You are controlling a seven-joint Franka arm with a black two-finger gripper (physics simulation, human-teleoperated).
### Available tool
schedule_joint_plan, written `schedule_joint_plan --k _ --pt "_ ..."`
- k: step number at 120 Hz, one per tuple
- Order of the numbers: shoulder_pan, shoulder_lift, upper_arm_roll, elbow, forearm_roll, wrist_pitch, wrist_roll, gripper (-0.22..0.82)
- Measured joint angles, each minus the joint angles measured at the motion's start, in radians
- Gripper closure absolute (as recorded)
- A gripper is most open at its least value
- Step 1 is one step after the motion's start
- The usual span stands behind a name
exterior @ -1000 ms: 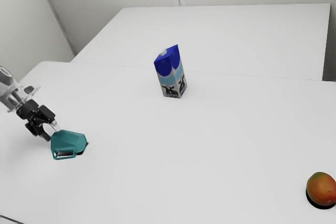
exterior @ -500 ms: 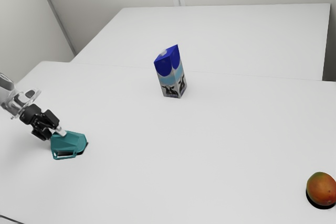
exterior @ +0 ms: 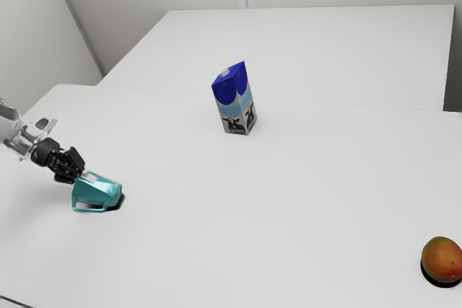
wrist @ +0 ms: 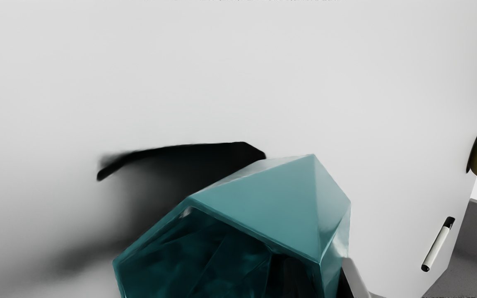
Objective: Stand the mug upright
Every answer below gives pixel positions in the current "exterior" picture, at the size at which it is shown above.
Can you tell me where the red and orange mango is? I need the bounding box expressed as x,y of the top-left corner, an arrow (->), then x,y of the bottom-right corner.
421,236 -> 462,283

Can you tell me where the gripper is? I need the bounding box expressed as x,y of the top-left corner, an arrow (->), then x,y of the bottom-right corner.
30,138 -> 97,184

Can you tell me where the blue and white milk carton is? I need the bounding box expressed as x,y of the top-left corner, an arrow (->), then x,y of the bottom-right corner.
211,60 -> 258,136

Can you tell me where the teal faceted mug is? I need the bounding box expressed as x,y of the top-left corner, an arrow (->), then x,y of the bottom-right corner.
71,170 -> 123,213

